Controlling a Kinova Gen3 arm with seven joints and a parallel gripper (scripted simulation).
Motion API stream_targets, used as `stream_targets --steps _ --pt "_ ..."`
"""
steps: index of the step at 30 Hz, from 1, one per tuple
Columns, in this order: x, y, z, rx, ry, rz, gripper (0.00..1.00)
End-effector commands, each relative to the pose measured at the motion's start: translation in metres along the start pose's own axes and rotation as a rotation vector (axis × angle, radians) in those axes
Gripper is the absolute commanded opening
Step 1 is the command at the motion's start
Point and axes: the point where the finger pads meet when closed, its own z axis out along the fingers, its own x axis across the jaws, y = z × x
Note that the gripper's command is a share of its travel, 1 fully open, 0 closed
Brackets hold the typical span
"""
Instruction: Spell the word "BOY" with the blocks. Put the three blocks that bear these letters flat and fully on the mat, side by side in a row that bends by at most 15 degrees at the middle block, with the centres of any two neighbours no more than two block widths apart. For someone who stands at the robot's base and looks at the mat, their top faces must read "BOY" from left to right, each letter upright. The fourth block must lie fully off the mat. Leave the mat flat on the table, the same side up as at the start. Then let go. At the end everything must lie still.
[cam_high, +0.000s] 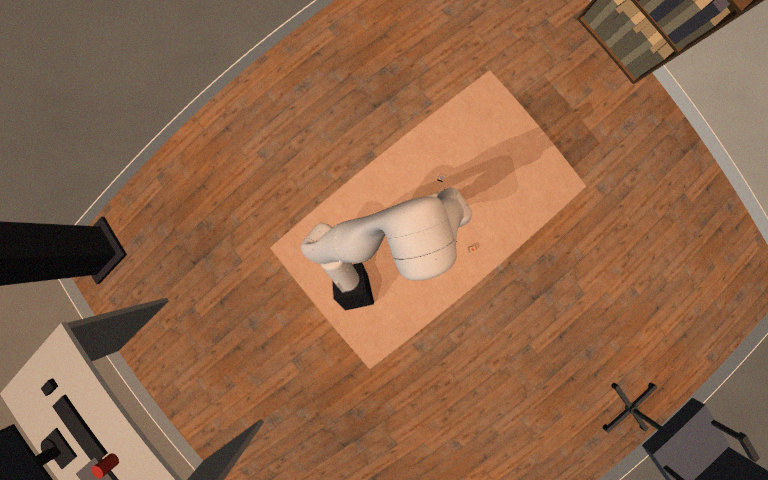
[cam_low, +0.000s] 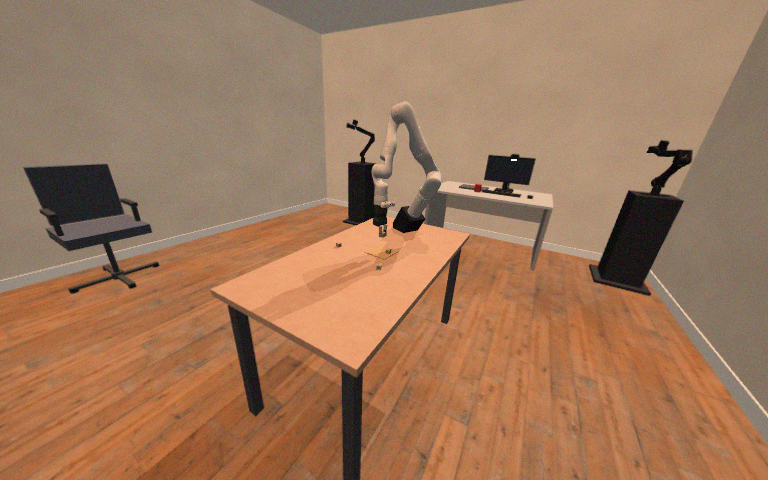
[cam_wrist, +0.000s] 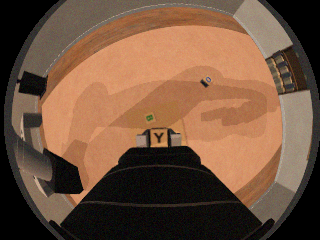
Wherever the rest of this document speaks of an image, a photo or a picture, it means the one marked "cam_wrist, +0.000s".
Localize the tan square mat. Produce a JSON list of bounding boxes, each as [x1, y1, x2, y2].
[[126, 101, 187, 147]]

